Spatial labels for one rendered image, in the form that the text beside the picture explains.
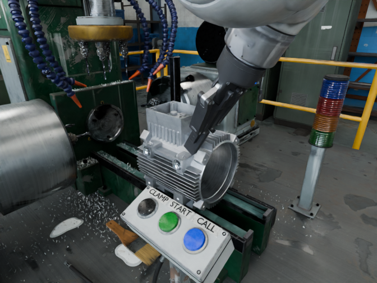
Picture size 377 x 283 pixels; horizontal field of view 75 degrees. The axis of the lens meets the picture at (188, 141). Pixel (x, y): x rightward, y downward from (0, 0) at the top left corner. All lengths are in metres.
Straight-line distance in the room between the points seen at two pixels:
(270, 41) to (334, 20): 3.23
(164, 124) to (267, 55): 0.31
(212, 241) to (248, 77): 0.24
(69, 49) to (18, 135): 0.45
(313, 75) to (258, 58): 3.29
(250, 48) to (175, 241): 0.29
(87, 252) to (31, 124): 0.35
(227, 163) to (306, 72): 3.08
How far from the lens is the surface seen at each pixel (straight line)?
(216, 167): 0.69
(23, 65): 0.95
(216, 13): 0.18
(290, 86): 3.75
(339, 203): 0.98
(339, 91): 0.73
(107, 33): 0.75
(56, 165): 0.65
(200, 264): 0.35
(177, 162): 0.53
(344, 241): 0.84
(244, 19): 0.20
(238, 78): 0.39
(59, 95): 0.85
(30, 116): 0.66
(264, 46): 0.37
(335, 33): 3.58
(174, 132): 0.57
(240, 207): 0.66
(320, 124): 0.75
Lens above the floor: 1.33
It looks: 25 degrees down
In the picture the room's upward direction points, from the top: straight up
